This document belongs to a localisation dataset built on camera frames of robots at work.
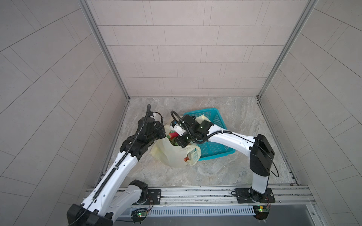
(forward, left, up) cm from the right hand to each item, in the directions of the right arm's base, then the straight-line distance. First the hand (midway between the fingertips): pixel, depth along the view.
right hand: (176, 142), depth 79 cm
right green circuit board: (-33, -40, -14) cm, 54 cm away
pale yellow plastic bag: (-8, +3, +3) cm, 9 cm away
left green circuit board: (-31, +18, -9) cm, 37 cm away
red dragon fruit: (+7, +3, -4) cm, 9 cm away
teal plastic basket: (0, -21, -13) cm, 24 cm away
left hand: (+6, +5, +9) cm, 11 cm away
